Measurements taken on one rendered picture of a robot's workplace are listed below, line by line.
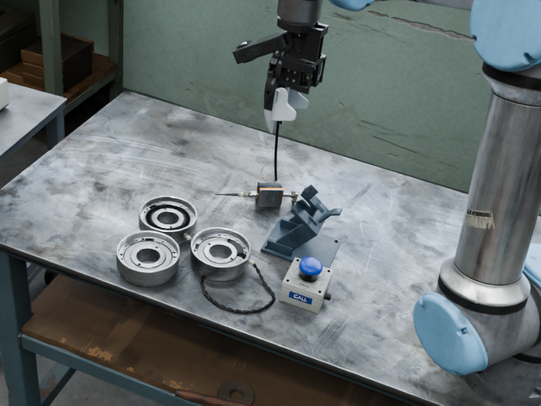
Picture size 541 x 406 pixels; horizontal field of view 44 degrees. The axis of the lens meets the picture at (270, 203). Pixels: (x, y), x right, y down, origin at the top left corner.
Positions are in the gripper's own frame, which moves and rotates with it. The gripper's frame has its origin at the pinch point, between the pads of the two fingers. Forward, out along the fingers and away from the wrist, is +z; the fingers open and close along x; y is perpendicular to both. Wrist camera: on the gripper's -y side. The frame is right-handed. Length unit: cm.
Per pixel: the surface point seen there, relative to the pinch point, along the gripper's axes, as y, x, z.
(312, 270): 18.9, -22.9, 12.3
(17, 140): -65, 2, 26
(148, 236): -10.4, -26.2, 15.2
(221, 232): -0.2, -18.1, 15.2
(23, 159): -132, 74, 87
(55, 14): -117, 81, 26
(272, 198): 2.7, -1.9, 15.5
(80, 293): -31, -20, 42
